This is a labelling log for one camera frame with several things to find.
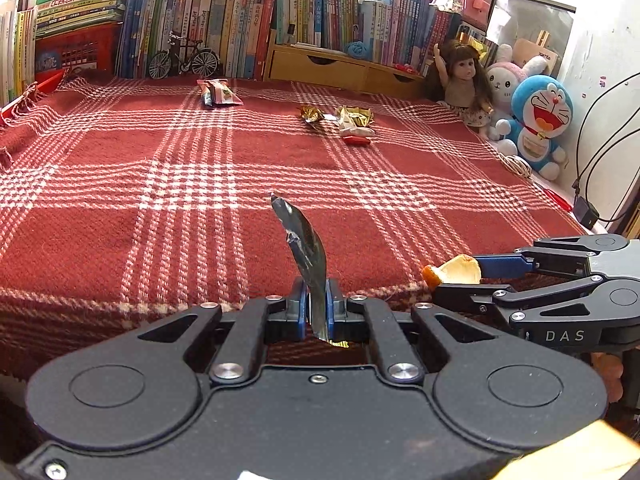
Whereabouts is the brown-haired doll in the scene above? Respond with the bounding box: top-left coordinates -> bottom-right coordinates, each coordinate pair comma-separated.
425,40 -> 497,129

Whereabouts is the row of paperback books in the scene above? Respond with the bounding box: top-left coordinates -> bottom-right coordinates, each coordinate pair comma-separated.
272,0 -> 462,68

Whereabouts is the dark grey foil wrapper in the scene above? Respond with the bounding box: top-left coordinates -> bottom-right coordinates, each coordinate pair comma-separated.
270,192 -> 349,350

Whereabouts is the black power adapter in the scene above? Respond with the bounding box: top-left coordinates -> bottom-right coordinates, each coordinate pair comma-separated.
572,197 -> 600,229

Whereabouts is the red plastic crate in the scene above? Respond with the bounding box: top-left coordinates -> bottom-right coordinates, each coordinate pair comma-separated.
35,35 -> 121,75

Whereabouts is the stack of flat lying books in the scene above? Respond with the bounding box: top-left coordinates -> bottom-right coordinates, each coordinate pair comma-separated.
35,0 -> 129,38

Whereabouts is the orange-red snack wrapper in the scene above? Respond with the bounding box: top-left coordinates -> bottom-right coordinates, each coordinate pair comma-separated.
196,79 -> 244,109

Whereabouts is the row of thin pale books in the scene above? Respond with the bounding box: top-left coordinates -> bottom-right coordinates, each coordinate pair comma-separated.
0,0 -> 38,107

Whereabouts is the red plastic board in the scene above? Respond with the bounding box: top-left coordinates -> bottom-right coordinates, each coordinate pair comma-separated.
0,67 -> 71,122

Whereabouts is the red pen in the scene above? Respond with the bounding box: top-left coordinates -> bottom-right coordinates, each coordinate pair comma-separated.
542,187 -> 575,211

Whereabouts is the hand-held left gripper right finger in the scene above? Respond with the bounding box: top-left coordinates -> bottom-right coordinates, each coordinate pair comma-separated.
325,279 -> 503,385

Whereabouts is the orange peel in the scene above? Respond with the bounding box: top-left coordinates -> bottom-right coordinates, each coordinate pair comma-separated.
421,254 -> 482,291

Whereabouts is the red plaid blanket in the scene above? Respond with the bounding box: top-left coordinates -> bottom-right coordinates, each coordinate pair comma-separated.
0,72 -> 591,376

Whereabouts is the white braided cord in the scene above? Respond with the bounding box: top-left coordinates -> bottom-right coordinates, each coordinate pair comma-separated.
500,154 -> 532,178

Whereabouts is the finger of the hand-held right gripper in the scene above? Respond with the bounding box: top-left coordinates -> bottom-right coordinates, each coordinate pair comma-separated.
475,235 -> 631,277
433,275 -> 640,329

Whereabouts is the large gold wrapper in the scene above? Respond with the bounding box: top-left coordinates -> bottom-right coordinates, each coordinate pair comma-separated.
334,105 -> 376,130

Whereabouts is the black model bicycle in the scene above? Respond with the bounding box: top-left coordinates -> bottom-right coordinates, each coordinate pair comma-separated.
147,31 -> 221,80

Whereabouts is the row of tall picture books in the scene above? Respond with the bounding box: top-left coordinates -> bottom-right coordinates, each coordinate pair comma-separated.
115,0 -> 278,81

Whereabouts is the wooden drawer organizer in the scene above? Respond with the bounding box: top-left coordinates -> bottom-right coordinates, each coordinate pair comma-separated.
263,42 -> 433,101

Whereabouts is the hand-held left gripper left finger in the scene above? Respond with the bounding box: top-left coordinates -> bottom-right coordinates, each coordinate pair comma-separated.
134,279 -> 307,385

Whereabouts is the blue cat plush toy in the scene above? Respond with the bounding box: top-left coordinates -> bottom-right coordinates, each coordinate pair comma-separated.
497,74 -> 575,182

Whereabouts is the black cable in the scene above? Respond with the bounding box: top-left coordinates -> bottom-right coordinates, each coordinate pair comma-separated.
574,70 -> 640,192

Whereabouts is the pink bunny plush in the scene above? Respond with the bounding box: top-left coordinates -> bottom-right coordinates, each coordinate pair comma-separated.
482,42 -> 551,143

